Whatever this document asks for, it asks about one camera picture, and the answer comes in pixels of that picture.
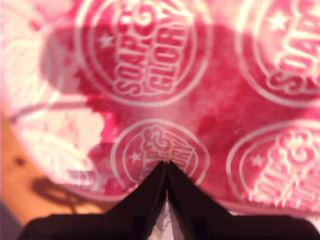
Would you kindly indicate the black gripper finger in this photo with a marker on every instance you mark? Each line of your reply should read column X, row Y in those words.
column 192, row 200
column 145, row 202

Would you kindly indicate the pink printed zip bag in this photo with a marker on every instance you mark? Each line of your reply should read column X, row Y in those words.
column 200, row 87

